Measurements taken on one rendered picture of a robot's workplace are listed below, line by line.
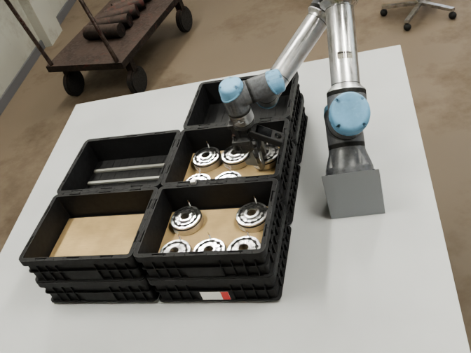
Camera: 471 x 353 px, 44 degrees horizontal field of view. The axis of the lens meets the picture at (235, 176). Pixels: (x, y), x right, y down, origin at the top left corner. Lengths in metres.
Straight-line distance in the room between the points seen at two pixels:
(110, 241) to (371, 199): 0.86
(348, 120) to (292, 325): 0.60
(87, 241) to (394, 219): 1.00
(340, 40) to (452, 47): 2.27
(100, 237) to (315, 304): 0.75
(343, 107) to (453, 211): 1.30
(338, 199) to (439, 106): 1.73
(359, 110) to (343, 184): 0.25
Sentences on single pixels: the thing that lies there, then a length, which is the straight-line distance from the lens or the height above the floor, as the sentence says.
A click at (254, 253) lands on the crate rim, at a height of 0.93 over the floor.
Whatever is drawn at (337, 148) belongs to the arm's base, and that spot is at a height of 0.92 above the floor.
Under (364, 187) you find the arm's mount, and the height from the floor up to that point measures 0.83.
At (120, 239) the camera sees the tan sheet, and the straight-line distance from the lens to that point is 1.95.
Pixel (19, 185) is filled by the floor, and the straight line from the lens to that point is 4.08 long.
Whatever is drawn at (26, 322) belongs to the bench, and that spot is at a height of 0.70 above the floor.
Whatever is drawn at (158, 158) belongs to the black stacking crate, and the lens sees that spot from 2.21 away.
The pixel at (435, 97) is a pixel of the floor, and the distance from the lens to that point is 3.57.
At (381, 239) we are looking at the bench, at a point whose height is 0.70.
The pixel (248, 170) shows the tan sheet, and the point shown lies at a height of 0.83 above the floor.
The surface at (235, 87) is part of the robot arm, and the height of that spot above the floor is 1.20.
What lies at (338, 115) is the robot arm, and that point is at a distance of 1.70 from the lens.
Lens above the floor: 2.08
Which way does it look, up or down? 39 degrees down
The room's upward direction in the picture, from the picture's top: 20 degrees counter-clockwise
